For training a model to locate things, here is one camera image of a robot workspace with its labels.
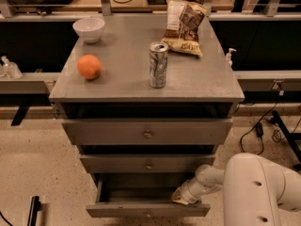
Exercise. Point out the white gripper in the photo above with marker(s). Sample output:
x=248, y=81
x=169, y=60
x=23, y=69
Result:
x=192, y=192

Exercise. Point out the grey bottom drawer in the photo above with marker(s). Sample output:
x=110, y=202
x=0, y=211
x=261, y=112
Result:
x=142, y=195

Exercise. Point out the grey drawer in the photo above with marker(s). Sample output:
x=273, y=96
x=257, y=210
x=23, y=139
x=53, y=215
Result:
x=142, y=195
x=147, y=132
x=142, y=163

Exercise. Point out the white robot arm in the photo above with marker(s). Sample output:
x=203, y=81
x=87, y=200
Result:
x=254, y=189

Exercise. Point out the grey top drawer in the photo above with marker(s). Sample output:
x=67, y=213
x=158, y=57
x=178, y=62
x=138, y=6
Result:
x=147, y=132

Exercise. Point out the grey middle drawer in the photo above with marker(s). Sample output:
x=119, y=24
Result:
x=142, y=163

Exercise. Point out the grey drawer cabinet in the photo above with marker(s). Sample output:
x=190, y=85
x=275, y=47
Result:
x=197, y=87

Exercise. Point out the black stand leg right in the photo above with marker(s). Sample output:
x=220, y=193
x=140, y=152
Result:
x=291, y=137

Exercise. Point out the black bar on floor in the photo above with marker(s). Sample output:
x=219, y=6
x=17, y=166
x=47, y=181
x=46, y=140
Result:
x=33, y=211

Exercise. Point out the silver drink can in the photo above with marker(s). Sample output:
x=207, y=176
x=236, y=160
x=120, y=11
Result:
x=158, y=64

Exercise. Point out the white pump bottle right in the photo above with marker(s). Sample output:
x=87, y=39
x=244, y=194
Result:
x=229, y=55

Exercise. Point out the orange fruit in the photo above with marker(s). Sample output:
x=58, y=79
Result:
x=89, y=66

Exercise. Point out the brown chip bag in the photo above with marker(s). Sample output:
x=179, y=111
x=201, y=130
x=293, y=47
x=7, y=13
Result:
x=183, y=21

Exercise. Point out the white bowl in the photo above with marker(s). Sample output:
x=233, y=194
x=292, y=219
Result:
x=90, y=30

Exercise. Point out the clear sanitizer bottle left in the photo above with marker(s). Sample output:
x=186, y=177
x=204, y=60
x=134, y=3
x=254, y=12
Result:
x=12, y=70

